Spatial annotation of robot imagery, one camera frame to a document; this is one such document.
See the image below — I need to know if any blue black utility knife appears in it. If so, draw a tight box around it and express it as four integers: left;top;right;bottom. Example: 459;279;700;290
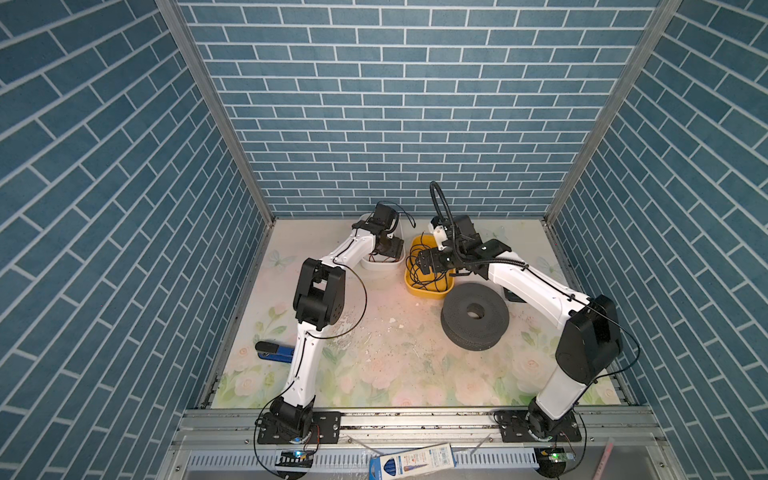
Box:
255;341;294;364

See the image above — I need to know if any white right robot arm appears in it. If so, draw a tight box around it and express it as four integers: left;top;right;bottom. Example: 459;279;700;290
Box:
417;215;622;441

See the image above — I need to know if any metal frame corner post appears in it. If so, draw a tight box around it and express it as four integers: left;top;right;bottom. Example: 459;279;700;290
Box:
154;0;276;226
542;0;685;226

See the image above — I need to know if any pink pencil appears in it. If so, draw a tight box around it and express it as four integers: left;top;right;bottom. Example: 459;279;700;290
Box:
592;441;614;480

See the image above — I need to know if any metal frame corner post left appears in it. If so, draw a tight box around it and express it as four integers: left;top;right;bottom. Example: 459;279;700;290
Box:
154;0;276;226

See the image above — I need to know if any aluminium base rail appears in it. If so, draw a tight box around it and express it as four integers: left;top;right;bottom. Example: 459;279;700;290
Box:
158;405;684;479

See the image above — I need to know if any white blue pen box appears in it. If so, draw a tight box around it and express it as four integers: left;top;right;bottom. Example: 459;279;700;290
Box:
368;443;457;480

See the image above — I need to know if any metal frame corner post right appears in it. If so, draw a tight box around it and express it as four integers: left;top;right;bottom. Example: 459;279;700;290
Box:
542;0;685;226

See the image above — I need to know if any white plastic tub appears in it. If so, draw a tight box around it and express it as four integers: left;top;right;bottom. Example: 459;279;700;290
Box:
359;212;404;272

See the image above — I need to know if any yellow plastic tub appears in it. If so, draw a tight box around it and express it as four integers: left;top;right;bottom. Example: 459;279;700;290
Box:
404;233;455;300

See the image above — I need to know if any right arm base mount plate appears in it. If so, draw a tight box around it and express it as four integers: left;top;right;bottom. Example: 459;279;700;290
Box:
491;409;583;443

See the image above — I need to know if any black desk calculator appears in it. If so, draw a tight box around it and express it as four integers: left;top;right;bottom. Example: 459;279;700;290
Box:
503;288;525;303

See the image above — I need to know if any dark grey perforated spool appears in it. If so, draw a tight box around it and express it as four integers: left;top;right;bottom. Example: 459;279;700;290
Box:
440;283;510;351

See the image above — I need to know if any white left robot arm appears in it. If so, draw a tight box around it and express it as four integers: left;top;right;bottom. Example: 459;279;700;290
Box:
262;201;403;443

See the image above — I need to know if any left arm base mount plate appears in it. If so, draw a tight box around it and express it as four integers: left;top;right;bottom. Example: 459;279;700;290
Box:
256;411;342;445

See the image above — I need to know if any black tangled cable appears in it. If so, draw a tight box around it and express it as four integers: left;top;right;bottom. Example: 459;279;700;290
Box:
405;233;452;294

